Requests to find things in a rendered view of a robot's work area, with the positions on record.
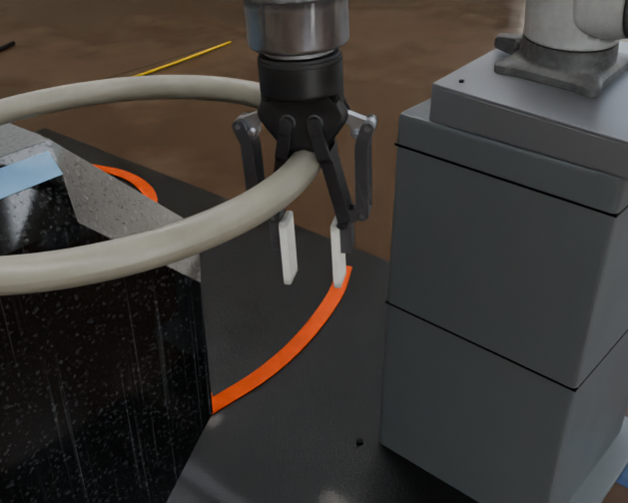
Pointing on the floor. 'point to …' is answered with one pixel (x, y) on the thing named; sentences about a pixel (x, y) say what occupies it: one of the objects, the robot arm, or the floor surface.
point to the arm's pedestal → (512, 316)
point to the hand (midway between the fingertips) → (314, 251)
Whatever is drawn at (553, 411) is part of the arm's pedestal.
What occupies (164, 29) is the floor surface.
